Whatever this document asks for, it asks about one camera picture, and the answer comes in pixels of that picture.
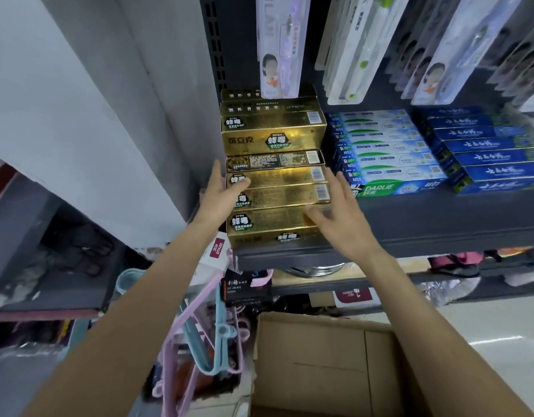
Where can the black slippers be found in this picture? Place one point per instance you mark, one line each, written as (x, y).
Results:
(84, 251)

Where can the person's right thumb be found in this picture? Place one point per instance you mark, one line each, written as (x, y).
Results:
(318, 216)

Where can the dark grey metal shelf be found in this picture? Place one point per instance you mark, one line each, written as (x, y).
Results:
(423, 221)

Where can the person's left thumb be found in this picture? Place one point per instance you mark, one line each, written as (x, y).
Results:
(241, 182)

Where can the stack of gold toothpaste boxes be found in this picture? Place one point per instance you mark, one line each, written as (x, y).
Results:
(271, 134)

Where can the clear plastic wrapped pack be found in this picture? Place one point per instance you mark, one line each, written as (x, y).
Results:
(445, 291)

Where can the gold toothpaste carton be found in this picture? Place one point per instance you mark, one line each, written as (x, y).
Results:
(284, 175)
(271, 225)
(284, 196)

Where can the row of child print toothbrush packs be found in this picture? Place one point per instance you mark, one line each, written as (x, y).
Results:
(440, 56)

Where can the person's left forearm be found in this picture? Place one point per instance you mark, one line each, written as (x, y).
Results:
(132, 325)

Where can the white box with red label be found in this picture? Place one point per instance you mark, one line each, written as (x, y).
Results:
(214, 256)

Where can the person's left hand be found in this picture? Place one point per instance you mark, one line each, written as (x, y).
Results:
(214, 199)

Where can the purple toothbrush pack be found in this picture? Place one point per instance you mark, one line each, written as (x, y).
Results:
(277, 47)

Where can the white red carton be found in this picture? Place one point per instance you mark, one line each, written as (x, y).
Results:
(356, 297)

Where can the stack of blue toothpaste boxes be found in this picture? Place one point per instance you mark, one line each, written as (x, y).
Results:
(488, 147)

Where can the steel pot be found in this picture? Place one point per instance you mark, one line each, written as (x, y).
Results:
(317, 270)

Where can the row of white green toothbrush packs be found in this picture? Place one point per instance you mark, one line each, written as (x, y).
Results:
(353, 43)

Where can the person's right forearm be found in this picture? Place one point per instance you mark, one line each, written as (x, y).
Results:
(423, 325)

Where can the person's right hand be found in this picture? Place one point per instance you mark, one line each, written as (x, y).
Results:
(351, 225)

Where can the pink plastic hanger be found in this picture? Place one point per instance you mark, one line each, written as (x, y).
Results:
(180, 338)

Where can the brown cardboard box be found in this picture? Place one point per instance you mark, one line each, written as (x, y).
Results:
(327, 369)

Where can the small black box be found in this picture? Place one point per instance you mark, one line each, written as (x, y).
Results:
(246, 288)

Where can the light blue plastic cup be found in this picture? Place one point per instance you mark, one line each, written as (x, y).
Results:
(132, 286)

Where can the dark low shelf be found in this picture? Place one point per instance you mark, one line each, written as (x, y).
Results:
(41, 264)

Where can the pink slippers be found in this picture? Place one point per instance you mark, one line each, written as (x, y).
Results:
(455, 262)

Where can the stack of white green toothpaste boxes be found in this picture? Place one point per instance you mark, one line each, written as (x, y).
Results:
(388, 156)

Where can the light blue plastic hanger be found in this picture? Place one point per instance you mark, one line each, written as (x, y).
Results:
(219, 330)

